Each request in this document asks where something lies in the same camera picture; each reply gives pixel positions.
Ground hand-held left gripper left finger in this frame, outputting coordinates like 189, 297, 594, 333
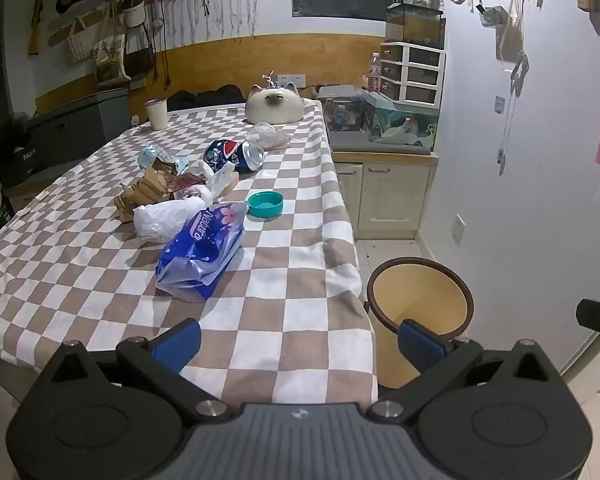
40, 318, 233, 421

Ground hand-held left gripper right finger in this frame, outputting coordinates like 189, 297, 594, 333
367, 318, 563, 421

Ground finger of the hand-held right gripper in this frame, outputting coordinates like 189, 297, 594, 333
576, 299, 600, 334

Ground beige bin with brown rim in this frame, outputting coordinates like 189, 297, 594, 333
366, 257, 476, 390

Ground blue plastic bag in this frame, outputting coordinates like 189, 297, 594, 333
155, 202, 248, 303

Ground white plastic bag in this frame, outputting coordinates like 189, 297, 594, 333
132, 195, 213, 245

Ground brown cardboard packaging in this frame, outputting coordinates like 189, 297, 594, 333
114, 165, 176, 223

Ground small red carton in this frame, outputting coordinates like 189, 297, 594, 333
170, 172, 208, 200

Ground teal plastic lid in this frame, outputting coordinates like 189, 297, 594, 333
246, 191, 285, 220

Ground white plastic wrapper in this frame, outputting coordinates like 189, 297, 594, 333
190, 160, 239, 206

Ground clear plastic bottle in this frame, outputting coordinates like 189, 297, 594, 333
137, 144, 173, 168

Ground crushed blue soda can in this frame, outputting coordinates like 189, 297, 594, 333
202, 137, 266, 173

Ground clear plastic wrapper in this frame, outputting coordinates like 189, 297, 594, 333
245, 122, 292, 151

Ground cream cabinet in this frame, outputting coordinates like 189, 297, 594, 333
332, 152, 438, 241

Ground brown white checkered tablecloth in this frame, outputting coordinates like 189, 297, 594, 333
0, 99, 381, 406

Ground teal printed box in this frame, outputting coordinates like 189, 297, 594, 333
365, 92, 440, 143

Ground white cup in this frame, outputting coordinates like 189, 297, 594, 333
145, 99, 170, 132

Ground grey storage box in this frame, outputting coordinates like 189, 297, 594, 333
27, 87, 131, 171

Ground black cardboard box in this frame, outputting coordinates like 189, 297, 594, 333
0, 140, 41, 188

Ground clear storage box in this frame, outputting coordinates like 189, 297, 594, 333
314, 85, 368, 133

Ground black cloth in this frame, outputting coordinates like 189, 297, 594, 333
166, 85, 246, 112

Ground cat-shaped cream cushion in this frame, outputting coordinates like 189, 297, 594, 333
244, 82, 305, 125

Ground white drawer unit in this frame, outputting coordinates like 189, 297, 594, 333
379, 42, 447, 106

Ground water bottle with pink label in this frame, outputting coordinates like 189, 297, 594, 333
366, 52, 383, 92

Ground printed tote bag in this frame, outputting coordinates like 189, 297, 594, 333
92, 2, 131, 88

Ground beige hanging cloth bag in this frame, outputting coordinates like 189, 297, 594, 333
480, 5, 526, 61

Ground black and white bag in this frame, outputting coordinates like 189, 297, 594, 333
121, 0, 157, 78

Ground glass fish tank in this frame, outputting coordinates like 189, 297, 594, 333
385, 2, 446, 50

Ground beige mesh bag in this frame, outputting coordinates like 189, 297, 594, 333
67, 15, 98, 66

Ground wooden toy sword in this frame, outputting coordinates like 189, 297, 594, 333
27, 0, 51, 56

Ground white macrame wall hanging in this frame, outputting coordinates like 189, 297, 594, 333
172, 0, 261, 43

